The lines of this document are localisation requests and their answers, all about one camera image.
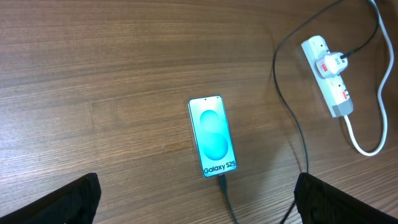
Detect white power strip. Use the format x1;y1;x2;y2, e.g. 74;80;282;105
301;35;353;118

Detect white charger plug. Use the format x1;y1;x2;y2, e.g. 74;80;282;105
315;52;348;79

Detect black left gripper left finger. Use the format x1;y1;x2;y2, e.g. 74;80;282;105
1;172;101;224

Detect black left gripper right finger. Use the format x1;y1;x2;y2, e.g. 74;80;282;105
294;172;397;224

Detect black USB charging cable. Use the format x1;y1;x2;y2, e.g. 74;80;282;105
217;0;380;224

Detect white power strip cable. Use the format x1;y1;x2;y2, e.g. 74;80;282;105
342;0;395;157

